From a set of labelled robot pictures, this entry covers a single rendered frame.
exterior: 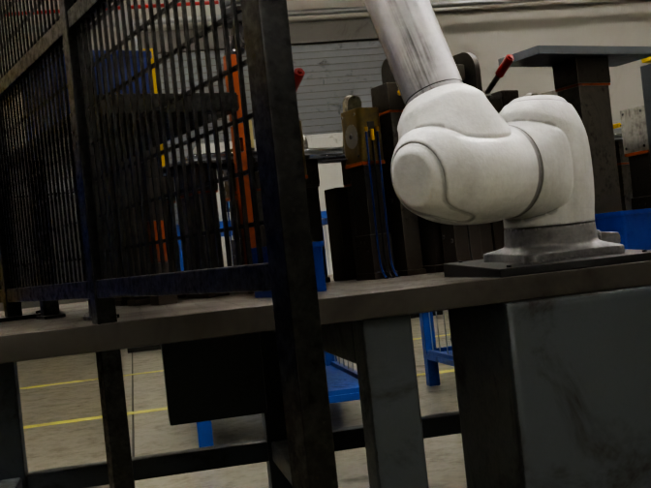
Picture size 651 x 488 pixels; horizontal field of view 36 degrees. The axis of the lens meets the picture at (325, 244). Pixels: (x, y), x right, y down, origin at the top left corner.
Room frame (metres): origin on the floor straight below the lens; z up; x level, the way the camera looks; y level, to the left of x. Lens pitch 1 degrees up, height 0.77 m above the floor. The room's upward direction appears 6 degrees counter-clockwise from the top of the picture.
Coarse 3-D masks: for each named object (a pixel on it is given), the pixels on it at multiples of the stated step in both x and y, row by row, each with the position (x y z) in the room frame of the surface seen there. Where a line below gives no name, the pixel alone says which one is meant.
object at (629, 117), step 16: (624, 112) 2.65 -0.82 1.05; (640, 112) 2.60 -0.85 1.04; (624, 128) 2.66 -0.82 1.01; (640, 128) 2.61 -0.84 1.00; (624, 144) 2.66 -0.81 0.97; (640, 144) 2.61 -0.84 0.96; (640, 160) 2.63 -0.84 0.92; (640, 176) 2.63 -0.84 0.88; (640, 192) 2.64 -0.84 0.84; (640, 208) 2.64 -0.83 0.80
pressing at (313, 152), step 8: (616, 136) 2.70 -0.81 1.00; (224, 152) 2.14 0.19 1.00; (232, 152) 2.14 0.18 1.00; (256, 152) 2.17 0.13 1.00; (304, 152) 2.23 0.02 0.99; (312, 152) 2.23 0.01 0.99; (320, 152) 2.24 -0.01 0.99; (328, 152) 2.26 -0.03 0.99; (336, 152) 2.26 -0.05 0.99; (224, 160) 2.25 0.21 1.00; (232, 160) 2.27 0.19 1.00; (256, 160) 2.33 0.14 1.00; (320, 160) 2.47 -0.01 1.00; (328, 160) 2.49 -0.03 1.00; (336, 160) 2.49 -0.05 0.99; (216, 168) 2.36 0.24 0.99; (224, 168) 2.37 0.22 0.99
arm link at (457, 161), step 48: (384, 0) 1.63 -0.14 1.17; (384, 48) 1.65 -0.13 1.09; (432, 48) 1.60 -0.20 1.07; (432, 96) 1.56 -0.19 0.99; (480, 96) 1.58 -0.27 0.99; (432, 144) 1.50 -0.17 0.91; (480, 144) 1.52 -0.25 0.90; (528, 144) 1.59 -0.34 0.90; (432, 192) 1.50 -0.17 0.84; (480, 192) 1.52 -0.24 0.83; (528, 192) 1.59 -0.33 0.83
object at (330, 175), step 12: (204, 144) 10.13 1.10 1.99; (312, 144) 10.34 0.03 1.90; (324, 144) 10.36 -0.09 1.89; (336, 144) 10.39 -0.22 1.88; (324, 168) 10.36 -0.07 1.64; (336, 168) 10.39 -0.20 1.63; (324, 180) 10.36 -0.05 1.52; (336, 180) 10.38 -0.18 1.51; (324, 192) 10.35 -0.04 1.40; (324, 204) 10.35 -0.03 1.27; (324, 228) 10.35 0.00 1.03; (432, 312) 10.59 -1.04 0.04
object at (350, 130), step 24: (360, 120) 2.15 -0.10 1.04; (360, 144) 2.16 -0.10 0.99; (360, 168) 2.17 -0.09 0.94; (360, 192) 2.18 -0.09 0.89; (384, 192) 2.17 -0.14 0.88; (360, 216) 2.19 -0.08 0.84; (384, 216) 2.18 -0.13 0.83; (360, 240) 2.19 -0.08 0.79; (384, 240) 2.17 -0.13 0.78; (360, 264) 2.20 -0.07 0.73; (384, 264) 2.17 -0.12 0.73
